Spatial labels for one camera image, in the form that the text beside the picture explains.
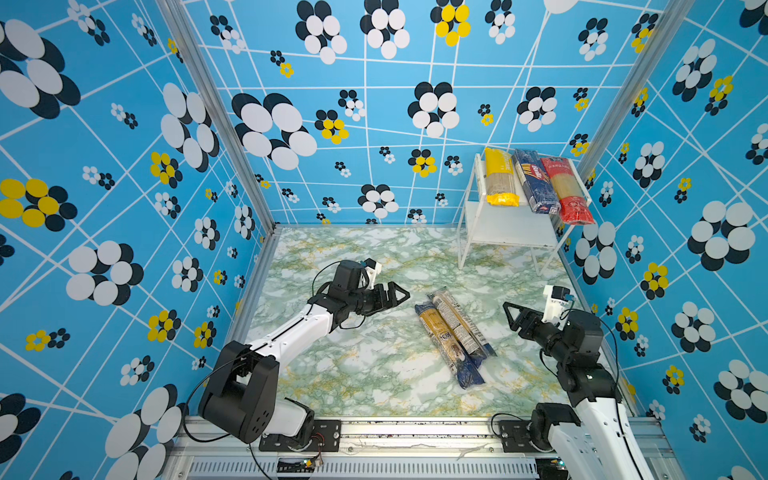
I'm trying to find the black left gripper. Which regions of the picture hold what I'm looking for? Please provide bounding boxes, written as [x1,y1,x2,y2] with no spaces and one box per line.
[346,281,409,316]

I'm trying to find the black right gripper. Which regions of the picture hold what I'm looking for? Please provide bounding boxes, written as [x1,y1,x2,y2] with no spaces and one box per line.
[506,301,573,367]

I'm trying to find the clear striped spaghetti bag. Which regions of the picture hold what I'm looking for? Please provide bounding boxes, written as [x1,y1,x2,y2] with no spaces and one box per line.
[428,287,496,367]

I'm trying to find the dark blue clear spaghetti bag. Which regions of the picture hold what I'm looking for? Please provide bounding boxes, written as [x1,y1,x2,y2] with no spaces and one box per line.
[414,302,485,389]

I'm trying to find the red spaghetti bag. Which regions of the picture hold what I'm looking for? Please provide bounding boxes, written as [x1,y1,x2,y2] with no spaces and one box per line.
[541,157,595,226]

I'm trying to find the blue Barilla spaghetti bag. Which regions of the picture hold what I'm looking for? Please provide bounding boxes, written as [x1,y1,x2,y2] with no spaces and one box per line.
[513,149,560,215]

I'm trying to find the yellow spaghetti bag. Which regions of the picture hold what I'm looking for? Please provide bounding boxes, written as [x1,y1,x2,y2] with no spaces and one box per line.
[484,148,520,207]

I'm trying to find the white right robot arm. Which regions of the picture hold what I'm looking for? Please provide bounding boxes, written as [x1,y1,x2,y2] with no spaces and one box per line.
[503,302,654,479]

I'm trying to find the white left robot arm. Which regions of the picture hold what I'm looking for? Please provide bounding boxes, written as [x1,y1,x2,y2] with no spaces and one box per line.
[198,281,410,447]

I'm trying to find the white two-tier shelf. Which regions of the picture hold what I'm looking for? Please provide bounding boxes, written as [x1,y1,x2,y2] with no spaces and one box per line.
[456,154,574,273]

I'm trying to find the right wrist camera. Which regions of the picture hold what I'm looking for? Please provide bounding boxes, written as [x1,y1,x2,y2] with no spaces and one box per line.
[542,285,574,330]

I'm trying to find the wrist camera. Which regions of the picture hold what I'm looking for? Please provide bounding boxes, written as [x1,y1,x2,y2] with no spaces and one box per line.
[331,258,382,292]
[542,285,574,330]

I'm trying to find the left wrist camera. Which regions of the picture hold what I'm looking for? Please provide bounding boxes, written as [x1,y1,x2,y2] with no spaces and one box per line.
[331,258,382,292]

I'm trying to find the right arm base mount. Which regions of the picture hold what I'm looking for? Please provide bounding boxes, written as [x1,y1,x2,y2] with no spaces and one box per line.
[490,417,585,456]

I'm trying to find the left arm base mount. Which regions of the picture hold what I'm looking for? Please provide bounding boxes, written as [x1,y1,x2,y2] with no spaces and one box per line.
[258,419,342,453]

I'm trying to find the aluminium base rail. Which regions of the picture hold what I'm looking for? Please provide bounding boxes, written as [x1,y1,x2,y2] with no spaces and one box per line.
[161,416,685,480]

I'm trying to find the left aluminium corner post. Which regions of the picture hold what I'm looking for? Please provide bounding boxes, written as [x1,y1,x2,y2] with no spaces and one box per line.
[157,0,275,237]

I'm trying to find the aluminium corner post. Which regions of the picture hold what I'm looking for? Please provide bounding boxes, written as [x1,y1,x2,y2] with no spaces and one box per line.
[551,0,697,229]
[157,0,275,237]

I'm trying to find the right aluminium corner post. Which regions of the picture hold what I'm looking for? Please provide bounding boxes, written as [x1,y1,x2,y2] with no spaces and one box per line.
[551,0,697,229]

